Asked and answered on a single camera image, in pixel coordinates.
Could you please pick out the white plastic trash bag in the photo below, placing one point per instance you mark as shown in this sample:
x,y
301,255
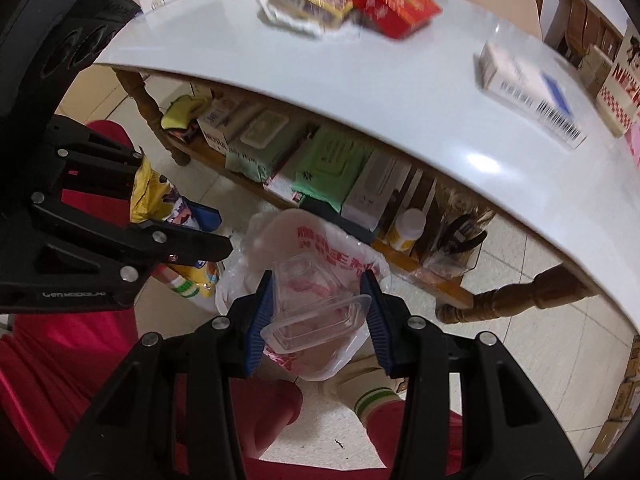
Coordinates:
x,y
271,238

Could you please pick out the white blue medicine box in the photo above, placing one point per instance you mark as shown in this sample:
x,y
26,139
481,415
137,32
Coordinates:
x,y
532,92

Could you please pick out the red cigarette box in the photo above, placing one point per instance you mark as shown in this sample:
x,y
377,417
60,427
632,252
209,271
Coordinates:
x,y
398,19

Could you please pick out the yellow snack wrapper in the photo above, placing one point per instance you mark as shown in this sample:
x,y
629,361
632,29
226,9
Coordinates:
x,y
156,199

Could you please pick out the white bottle yellow label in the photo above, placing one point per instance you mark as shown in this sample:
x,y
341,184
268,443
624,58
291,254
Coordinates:
x,y
406,230

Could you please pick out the brown cardboard tissue box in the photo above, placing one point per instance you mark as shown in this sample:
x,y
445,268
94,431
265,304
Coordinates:
x,y
593,69

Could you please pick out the white tissue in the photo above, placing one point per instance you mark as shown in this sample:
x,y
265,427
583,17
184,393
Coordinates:
x,y
348,31

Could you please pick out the cardboard boxes on floor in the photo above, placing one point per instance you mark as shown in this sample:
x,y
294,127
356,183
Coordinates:
x,y
625,404

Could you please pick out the Nezha popcorn bucket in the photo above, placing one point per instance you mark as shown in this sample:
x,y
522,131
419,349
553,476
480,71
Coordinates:
x,y
618,99

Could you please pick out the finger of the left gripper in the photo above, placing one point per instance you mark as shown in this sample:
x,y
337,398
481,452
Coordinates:
x,y
56,257

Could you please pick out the red trousers legs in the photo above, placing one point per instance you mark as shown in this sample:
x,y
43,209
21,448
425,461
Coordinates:
x,y
54,365

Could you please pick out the clear plastic tray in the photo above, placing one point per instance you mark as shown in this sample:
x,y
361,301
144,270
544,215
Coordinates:
x,y
311,306

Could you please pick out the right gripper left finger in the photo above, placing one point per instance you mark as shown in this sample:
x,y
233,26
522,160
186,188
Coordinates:
x,y
128,430

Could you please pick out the white box under table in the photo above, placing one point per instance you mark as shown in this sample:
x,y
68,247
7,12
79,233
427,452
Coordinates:
x,y
383,174

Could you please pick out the grey wet wipes pack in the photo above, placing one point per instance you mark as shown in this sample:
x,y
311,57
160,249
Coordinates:
x,y
258,150

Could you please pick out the green wet wipes pack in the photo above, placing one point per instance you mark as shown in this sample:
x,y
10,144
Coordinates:
x,y
331,166

